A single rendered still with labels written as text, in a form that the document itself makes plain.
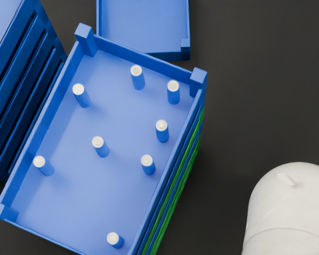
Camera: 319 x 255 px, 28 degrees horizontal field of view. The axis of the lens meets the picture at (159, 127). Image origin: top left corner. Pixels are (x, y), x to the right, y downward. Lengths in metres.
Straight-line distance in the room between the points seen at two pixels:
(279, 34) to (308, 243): 0.90
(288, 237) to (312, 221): 0.03
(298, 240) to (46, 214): 0.45
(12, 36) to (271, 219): 0.62
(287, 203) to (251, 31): 0.85
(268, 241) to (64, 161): 0.43
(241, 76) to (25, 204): 0.64
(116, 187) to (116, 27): 0.59
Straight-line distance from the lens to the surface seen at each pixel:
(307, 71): 1.43
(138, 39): 1.43
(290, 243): 0.60
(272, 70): 1.42
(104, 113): 0.97
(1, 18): 1.15
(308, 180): 0.66
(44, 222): 0.95
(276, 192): 0.65
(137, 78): 0.92
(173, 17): 1.45
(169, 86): 0.90
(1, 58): 1.09
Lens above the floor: 1.32
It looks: 75 degrees down
